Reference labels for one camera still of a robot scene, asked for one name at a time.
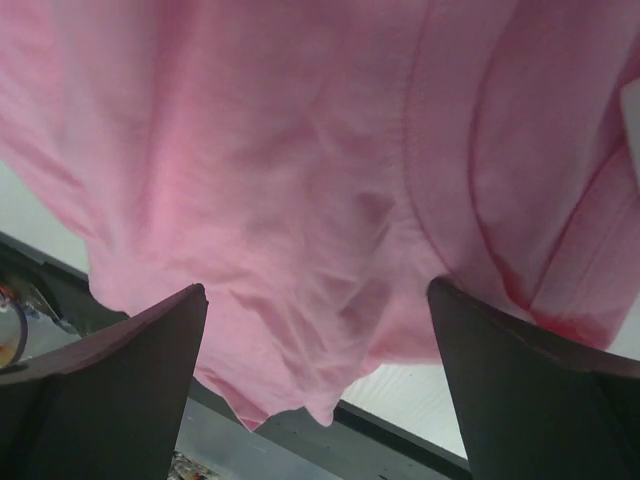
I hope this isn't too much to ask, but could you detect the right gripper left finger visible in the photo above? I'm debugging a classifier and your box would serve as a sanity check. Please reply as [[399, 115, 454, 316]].
[[1, 284, 207, 479]]

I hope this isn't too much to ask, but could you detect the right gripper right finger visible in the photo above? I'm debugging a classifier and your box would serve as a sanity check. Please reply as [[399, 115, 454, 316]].
[[427, 278, 639, 479]]

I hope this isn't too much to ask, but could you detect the pink t shirt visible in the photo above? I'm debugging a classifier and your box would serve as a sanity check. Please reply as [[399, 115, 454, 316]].
[[1, 1, 639, 429]]

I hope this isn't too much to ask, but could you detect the black table edge rail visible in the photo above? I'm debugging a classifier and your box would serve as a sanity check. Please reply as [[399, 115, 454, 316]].
[[1, 234, 471, 479]]

